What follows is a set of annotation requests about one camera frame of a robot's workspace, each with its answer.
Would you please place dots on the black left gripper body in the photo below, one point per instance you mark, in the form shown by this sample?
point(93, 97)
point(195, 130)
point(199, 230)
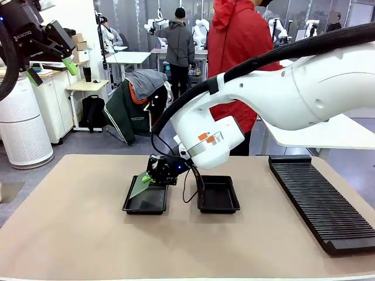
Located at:
point(26, 36)

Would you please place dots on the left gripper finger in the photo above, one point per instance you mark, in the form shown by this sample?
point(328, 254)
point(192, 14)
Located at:
point(33, 76)
point(61, 41)

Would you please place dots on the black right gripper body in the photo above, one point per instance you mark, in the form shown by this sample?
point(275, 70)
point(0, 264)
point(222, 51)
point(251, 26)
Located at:
point(174, 169)

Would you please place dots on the green perforated circuit board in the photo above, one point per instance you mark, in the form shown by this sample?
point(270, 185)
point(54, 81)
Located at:
point(137, 188)

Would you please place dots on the black ESD tray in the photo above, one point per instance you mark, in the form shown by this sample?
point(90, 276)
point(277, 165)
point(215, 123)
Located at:
point(146, 205)
point(218, 197)

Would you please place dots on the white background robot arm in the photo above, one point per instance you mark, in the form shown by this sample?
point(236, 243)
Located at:
point(155, 24)
point(279, 29)
point(312, 27)
point(200, 32)

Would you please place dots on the brown cardboard box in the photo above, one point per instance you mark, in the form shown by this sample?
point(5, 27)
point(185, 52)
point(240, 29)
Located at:
point(79, 38)
point(82, 46)

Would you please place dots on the black keyboard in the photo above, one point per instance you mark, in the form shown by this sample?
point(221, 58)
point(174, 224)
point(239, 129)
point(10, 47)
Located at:
point(52, 68)

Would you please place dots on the white storage box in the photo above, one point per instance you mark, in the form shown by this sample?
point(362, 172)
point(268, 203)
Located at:
point(84, 55)

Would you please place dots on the white desk with wood top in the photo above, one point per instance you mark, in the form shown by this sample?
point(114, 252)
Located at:
point(58, 102)

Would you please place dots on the black tripod stand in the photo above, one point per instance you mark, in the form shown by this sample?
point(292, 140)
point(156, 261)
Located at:
point(101, 44)

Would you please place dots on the black tumbler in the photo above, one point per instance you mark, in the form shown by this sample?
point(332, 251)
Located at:
point(87, 74)

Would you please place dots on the seated person in grey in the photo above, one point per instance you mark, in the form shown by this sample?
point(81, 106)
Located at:
point(112, 36)

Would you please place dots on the small beige side table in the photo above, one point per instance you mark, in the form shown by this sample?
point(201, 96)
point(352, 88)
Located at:
point(88, 85)

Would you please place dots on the white air purifier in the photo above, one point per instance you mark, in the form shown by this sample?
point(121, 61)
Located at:
point(23, 131)

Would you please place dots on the black jacket with red trim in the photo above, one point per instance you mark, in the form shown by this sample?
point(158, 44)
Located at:
point(158, 108)

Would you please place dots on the dark green striped jacket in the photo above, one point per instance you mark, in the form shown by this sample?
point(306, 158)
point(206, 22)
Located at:
point(123, 111)

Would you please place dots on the white background table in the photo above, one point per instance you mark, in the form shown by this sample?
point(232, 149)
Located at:
point(129, 56)

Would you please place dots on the black backpack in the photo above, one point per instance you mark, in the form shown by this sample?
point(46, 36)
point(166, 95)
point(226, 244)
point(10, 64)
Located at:
point(93, 112)

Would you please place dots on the grey hooded garment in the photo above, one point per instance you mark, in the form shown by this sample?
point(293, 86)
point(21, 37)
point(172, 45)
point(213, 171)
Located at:
point(146, 82)

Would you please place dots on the person in grey hoodie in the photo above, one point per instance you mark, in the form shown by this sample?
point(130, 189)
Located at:
point(178, 44)

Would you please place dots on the person in red jacket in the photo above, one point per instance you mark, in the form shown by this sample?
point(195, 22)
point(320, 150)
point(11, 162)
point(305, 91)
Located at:
point(240, 35)

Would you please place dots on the white side table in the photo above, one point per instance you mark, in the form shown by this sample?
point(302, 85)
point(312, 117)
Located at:
point(322, 137)

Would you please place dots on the black slotted board rack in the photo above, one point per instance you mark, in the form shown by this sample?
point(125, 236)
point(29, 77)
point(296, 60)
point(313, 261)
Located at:
point(322, 205)

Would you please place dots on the distant person blurred face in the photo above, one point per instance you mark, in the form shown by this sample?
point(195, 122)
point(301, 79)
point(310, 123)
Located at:
point(334, 24)

